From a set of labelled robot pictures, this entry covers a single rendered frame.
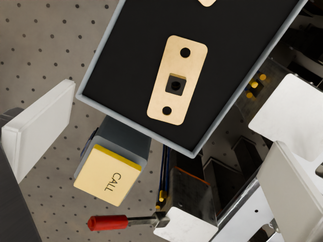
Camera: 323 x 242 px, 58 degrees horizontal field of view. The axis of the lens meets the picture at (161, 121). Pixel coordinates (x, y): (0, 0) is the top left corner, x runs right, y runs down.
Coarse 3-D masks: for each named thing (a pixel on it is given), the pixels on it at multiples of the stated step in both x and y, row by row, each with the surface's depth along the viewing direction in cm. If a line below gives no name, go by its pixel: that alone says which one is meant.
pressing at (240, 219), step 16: (304, 160) 49; (320, 160) 49; (320, 176) 50; (240, 192) 53; (256, 192) 52; (320, 192) 52; (224, 208) 55; (240, 208) 54; (256, 208) 54; (224, 224) 55; (240, 224) 55; (256, 224) 55; (224, 240) 57; (240, 240) 57; (272, 240) 57
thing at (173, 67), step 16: (176, 48) 27; (192, 48) 27; (176, 64) 27; (192, 64) 27; (160, 80) 28; (176, 80) 27; (192, 80) 28; (160, 96) 29; (176, 96) 29; (160, 112) 29; (176, 112) 29
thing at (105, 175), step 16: (96, 144) 33; (96, 160) 32; (112, 160) 32; (128, 160) 33; (80, 176) 33; (96, 176) 33; (112, 176) 33; (128, 176) 33; (96, 192) 34; (112, 192) 34
